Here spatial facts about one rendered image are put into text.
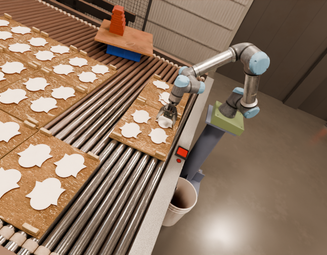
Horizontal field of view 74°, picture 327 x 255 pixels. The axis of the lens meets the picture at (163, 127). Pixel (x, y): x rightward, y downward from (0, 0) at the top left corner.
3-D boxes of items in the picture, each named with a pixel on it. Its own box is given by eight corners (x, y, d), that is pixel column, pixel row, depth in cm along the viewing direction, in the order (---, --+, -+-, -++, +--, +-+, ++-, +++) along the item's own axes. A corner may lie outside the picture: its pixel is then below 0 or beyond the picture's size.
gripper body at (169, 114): (160, 116, 135) (166, 100, 127) (164, 109, 142) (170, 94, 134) (171, 121, 135) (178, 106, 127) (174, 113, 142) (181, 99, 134)
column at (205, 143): (201, 170, 255) (242, 115, 199) (197, 197, 225) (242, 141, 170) (172, 157, 255) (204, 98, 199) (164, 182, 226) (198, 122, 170)
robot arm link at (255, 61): (248, 104, 172) (258, 41, 130) (259, 117, 162) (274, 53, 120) (234, 110, 171) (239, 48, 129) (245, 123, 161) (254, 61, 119)
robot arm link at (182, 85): (193, 82, 121) (180, 81, 117) (186, 98, 128) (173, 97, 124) (188, 74, 126) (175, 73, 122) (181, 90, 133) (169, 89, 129)
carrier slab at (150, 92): (189, 93, 187) (190, 92, 186) (180, 120, 156) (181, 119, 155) (152, 77, 187) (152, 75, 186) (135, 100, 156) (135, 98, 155)
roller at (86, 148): (169, 65, 226) (170, 60, 223) (3, 250, 76) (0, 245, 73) (164, 62, 226) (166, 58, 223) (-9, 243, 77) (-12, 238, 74)
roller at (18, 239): (173, 67, 226) (175, 62, 223) (15, 256, 76) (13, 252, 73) (169, 65, 226) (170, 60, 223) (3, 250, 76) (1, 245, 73)
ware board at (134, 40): (151, 36, 229) (152, 34, 228) (152, 56, 192) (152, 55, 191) (103, 20, 217) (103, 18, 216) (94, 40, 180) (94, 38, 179)
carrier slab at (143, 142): (179, 121, 155) (180, 119, 154) (165, 162, 123) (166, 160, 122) (134, 101, 155) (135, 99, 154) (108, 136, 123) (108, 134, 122)
